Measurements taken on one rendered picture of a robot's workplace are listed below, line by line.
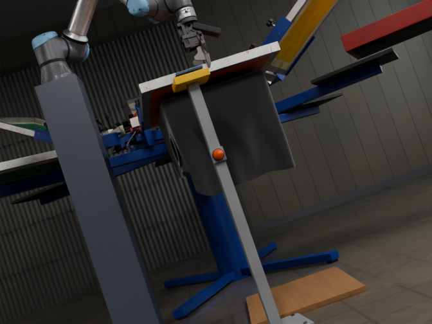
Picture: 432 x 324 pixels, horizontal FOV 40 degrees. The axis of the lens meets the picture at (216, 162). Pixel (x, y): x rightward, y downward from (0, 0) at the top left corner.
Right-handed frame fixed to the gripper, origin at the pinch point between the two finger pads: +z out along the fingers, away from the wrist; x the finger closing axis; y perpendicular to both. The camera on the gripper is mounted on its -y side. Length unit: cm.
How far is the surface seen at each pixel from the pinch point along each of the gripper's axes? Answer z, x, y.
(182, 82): 9.4, 25.2, 15.9
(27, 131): -37, -164, 97
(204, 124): 25.0, 20.2, 13.0
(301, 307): 99, 5, -1
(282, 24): -28, -73, -59
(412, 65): -33, -399, -301
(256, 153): 38.5, -10.1, -8.1
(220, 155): 37.8, 23.9, 11.9
